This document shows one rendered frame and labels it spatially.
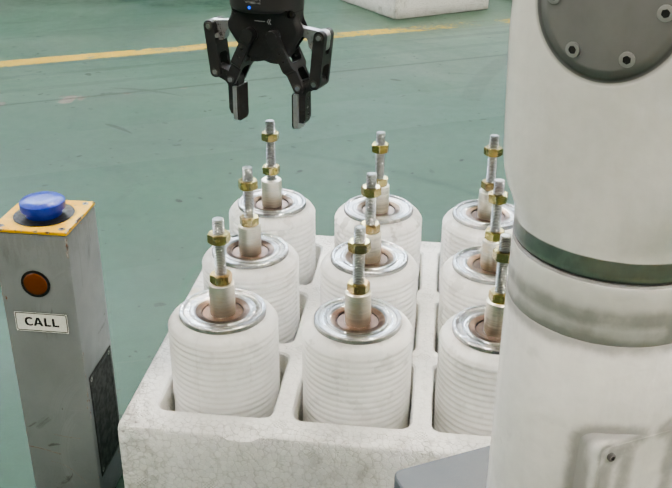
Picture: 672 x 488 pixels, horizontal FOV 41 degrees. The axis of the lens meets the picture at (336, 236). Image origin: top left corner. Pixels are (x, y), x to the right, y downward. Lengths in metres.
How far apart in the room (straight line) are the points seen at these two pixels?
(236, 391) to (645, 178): 0.49
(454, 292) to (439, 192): 0.84
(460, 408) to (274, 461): 0.16
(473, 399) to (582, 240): 0.39
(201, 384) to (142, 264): 0.67
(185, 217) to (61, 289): 0.77
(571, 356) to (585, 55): 0.13
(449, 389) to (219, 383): 0.19
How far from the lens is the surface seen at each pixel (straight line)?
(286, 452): 0.77
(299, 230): 0.97
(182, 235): 1.52
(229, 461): 0.78
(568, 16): 0.36
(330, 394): 0.77
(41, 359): 0.89
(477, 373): 0.74
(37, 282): 0.84
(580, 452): 0.44
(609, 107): 0.36
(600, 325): 0.40
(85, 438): 0.93
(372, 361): 0.74
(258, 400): 0.80
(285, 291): 0.88
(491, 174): 0.96
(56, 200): 0.84
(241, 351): 0.76
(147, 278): 1.39
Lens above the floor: 0.65
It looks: 26 degrees down
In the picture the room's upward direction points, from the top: straight up
